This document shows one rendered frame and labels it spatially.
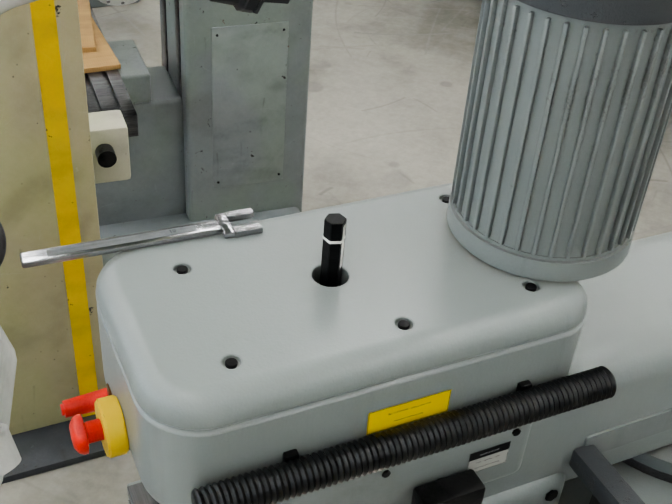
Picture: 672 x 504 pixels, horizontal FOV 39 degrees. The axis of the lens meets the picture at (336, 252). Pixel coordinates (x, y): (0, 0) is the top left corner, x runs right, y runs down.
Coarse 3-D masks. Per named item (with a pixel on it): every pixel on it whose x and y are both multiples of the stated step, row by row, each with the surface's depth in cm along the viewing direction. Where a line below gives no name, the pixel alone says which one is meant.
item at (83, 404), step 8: (96, 392) 105; (104, 392) 105; (64, 400) 104; (72, 400) 104; (80, 400) 104; (88, 400) 104; (64, 408) 103; (72, 408) 103; (80, 408) 104; (88, 408) 104; (72, 416) 104
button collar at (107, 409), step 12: (108, 396) 94; (96, 408) 94; (108, 408) 92; (120, 408) 93; (108, 420) 92; (120, 420) 92; (108, 432) 91; (120, 432) 92; (108, 444) 92; (120, 444) 92; (108, 456) 93
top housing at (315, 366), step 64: (448, 192) 109; (128, 256) 96; (192, 256) 96; (256, 256) 97; (320, 256) 98; (384, 256) 98; (448, 256) 99; (128, 320) 88; (192, 320) 88; (256, 320) 89; (320, 320) 90; (384, 320) 90; (448, 320) 91; (512, 320) 92; (576, 320) 95; (128, 384) 86; (192, 384) 82; (256, 384) 82; (320, 384) 84; (384, 384) 88; (448, 384) 92; (512, 384) 97; (192, 448) 83; (256, 448) 85; (320, 448) 89
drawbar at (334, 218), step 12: (336, 216) 92; (324, 228) 92; (336, 228) 91; (324, 240) 92; (336, 240) 92; (324, 252) 93; (336, 252) 92; (324, 264) 94; (336, 264) 93; (324, 276) 94; (336, 276) 94
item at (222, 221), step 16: (192, 224) 100; (208, 224) 100; (224, 224) 100; (256, 224) 100; (96, 240) 96; (112, 240) 96; (128, 240) 96; (144, 240) 97; (160, 240) 97; (176, 240) 98; (32, 256) 93; (48, 256) 94; (64, 256) 94; (80, 256) 94
